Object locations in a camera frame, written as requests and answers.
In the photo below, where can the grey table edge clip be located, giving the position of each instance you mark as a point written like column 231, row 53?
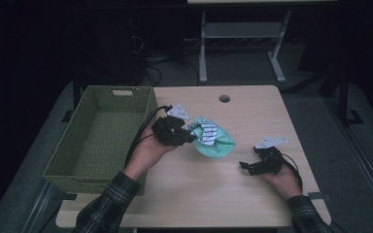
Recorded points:
column 318, row 196

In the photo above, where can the mint green sock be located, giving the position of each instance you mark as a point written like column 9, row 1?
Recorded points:
column 220, row 149

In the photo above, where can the green woven basket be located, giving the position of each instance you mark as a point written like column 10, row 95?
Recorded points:
column 110, row 136

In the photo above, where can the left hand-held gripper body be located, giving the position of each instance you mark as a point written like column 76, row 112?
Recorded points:
column 170, row 131

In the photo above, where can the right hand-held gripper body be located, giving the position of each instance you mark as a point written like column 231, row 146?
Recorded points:
column 270, row 160

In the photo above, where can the white blue striped sock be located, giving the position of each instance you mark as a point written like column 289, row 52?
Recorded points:
column 209, row 132

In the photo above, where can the person's left hand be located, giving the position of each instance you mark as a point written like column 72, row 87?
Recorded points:
column 147, row 153

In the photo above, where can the white metal table frame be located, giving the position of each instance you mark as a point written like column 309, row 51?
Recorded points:
column 243, row 30

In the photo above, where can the person's right hand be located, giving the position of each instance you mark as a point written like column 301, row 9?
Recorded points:
column 285, row 183

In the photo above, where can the black metal stand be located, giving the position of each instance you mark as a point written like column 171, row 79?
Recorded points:
column 345, row 93

